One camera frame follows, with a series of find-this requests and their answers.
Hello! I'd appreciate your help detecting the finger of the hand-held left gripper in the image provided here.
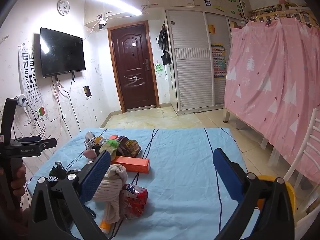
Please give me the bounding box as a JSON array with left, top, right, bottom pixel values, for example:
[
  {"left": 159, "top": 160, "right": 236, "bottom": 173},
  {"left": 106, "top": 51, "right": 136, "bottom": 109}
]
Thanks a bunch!
[
  {"left": 39, "top": 138, "right": 57, "bottom": 151},
  {"left": 11, "top": 135, "right": 42, "bottom": 144}
]

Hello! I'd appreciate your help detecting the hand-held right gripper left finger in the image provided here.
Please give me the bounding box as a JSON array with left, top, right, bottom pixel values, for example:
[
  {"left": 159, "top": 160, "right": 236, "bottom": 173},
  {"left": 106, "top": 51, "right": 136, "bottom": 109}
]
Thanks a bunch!
[{"left": 28, "top": 150, "right": 115, "bottom": 240}]

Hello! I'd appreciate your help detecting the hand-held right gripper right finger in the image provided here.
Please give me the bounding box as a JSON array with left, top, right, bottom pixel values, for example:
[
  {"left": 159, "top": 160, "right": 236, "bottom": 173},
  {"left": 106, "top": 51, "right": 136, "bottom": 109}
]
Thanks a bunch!
[{"left": 212, "top": 148, "right": 295, "bottom": 240}]

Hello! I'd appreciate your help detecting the cream ribbed sock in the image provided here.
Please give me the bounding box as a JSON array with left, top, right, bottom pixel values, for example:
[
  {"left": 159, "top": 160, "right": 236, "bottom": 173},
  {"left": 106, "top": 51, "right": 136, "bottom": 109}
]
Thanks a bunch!
[{"left": 94, "top": 164, "right": 128, "bottom": 224}]

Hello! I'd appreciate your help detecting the long orange box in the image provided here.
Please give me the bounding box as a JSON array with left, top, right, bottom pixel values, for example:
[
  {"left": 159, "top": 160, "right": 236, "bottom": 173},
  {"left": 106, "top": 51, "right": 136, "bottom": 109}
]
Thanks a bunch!
[{"left": 111, "top": 155, "right": 150, "bottom": 173}]

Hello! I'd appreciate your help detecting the person's left hand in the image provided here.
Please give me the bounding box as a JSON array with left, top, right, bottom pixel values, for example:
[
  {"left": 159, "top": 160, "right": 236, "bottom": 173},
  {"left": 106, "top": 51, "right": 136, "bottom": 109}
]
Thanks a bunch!
[{"left": 10, "top": 163, "right": 27, "bottom": 198}]

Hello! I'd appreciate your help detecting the pink and black sock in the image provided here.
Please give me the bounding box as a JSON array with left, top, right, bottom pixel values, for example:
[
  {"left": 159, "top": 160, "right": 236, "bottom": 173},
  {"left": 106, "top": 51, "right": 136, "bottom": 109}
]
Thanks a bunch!
[{"left": 84, "top": 146, "right": 105, "bottom": 159}]

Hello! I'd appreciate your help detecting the black tassel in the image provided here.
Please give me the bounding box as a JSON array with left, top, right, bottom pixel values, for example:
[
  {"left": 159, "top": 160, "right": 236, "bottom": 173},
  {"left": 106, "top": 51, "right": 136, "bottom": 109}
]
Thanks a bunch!
[{"left": 49, "top": 162, "right": 67, "bottom": 180}]

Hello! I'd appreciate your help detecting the silver foil wrapper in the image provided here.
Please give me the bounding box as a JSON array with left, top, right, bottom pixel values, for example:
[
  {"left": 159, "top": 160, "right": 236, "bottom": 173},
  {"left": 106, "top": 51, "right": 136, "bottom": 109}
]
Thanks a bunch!
[{"left": 84, "top": 131, "right": 97, "bottom": 148}]

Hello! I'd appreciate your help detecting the brown snack packet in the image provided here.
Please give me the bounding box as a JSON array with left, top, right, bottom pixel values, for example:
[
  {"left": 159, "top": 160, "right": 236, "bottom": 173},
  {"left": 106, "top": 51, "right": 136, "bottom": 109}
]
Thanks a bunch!
[{"left": 117, "top": 136, "right": 142, "bottom": 158}]

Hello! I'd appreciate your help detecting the blue striped sheet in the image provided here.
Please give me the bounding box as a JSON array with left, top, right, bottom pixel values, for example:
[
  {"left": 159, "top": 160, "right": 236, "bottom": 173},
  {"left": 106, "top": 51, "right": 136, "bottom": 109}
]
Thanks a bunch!
[{"left": 26, "top": 127, "right": 260, "bottom": 240}]

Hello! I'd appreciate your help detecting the red snack packet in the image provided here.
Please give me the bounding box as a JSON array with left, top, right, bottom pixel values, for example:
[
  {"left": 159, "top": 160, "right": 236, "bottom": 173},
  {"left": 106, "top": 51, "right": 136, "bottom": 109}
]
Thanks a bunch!
[{"left": 120, "top": 183, "right": 148, "bottom": 218}]

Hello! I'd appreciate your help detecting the eye chart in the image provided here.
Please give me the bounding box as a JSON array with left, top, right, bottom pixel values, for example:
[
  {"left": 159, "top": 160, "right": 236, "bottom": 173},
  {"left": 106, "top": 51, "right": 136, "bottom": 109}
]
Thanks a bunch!
[{"left": 18, "top": 44, "right": 48, "bottom": 120}]

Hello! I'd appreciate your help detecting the white chair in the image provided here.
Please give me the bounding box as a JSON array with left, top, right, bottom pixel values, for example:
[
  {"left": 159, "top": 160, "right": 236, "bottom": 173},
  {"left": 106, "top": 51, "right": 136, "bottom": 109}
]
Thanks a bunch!
[{"left": 282, "top": 108, "right": 320, "bottom": 230}]

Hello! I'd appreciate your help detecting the pink tree-print curtain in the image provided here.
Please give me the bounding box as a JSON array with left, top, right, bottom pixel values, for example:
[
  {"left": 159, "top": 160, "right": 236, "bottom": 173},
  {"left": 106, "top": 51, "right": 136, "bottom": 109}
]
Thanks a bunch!
[{"left": 223, "top": 17, "right": 320, "bottom": 188}]

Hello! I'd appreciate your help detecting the white louvred wardrobe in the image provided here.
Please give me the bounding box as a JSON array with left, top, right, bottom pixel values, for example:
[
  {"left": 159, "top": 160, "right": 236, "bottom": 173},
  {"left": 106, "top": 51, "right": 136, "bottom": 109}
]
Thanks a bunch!
[{"left": 165, "top": 9, "right": 233, "bottom": 115}]

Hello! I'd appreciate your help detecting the colourful grid poster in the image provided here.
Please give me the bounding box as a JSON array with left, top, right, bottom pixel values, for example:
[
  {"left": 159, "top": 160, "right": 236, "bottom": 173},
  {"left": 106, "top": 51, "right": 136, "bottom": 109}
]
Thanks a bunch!
[{"left": 211, "top": 44, "right": 227, "bottom": 79}]

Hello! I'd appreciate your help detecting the brown door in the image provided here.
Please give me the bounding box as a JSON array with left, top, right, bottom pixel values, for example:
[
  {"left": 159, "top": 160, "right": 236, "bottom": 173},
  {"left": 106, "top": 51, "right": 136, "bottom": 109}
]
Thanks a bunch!
[{"left": 108, "top": 21, "right": 160, "bottom": 114}]

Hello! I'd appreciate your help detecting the small black hanging bag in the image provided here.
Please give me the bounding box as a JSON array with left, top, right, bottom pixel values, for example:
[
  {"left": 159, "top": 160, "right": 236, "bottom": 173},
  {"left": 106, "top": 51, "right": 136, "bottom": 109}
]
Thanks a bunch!
[{"left": 161, "top": 52, "right": 172, "bottom": 66}]

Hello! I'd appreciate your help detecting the ceiling light tube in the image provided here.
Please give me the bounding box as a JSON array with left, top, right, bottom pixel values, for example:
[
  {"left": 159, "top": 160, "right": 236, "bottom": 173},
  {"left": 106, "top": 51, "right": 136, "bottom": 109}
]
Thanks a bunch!
[{"left": 79, "top": 0, "right": 144, "bottom": 17}]

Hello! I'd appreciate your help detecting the white wall socket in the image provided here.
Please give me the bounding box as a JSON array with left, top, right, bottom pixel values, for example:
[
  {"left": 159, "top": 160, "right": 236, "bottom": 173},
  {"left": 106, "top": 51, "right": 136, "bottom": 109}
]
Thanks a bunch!
[{"left": 15, "top": 94, "right": 28, "bottom": 108}]

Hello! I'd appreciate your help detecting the black wall television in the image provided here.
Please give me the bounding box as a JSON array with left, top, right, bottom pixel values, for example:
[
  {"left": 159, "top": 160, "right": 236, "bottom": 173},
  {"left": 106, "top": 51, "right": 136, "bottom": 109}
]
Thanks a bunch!
[{"left": 40, "top": 27, "right": 87, "bottom": 78}]

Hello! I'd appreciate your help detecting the white security camera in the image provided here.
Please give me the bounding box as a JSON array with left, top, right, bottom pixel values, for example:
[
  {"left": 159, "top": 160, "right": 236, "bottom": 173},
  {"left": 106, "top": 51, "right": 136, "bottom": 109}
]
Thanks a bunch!
[{"left": 96, "top": 15, "right": 110, "bottom": 30}]

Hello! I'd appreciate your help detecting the white wall clock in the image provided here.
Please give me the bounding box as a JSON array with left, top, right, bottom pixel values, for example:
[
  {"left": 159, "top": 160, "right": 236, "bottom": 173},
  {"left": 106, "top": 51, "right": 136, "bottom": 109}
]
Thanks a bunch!
[{"left": 57, "top": 0, "right": 70, "bottom": 16}]

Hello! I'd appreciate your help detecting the wooden bed frame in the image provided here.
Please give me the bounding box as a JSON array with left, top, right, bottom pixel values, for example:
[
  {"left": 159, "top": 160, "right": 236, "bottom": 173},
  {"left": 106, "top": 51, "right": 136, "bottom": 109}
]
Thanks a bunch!
[{"left": 223, "top": 2, "right": 320, "bottom": 160}]

